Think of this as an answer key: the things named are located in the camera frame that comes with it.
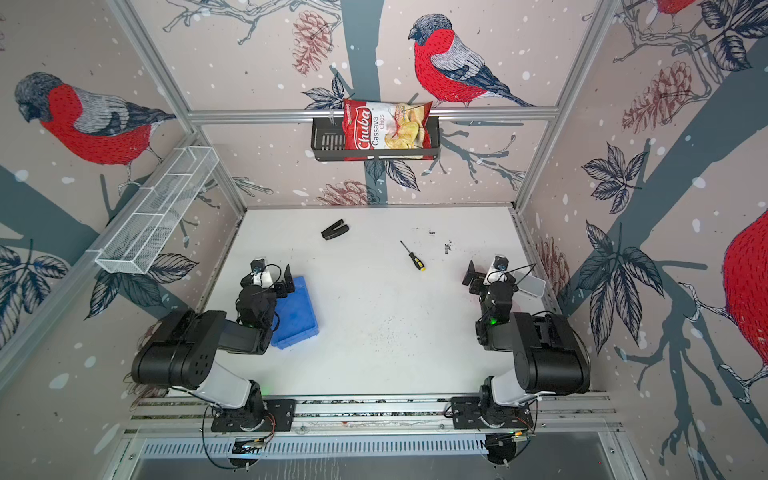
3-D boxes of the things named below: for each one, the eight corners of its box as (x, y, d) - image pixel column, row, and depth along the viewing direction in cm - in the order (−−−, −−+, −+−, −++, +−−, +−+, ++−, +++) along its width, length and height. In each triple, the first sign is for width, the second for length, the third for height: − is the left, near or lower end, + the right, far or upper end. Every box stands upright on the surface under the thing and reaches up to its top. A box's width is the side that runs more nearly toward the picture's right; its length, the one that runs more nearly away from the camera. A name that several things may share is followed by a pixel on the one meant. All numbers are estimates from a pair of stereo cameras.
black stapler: (326, 242, 113) (325, 237, 110) (321, 235, 115) (320, 230, 113) (348, 230, 117) (347, 224, 114) (343, 224, 119) (342, 218, 117)
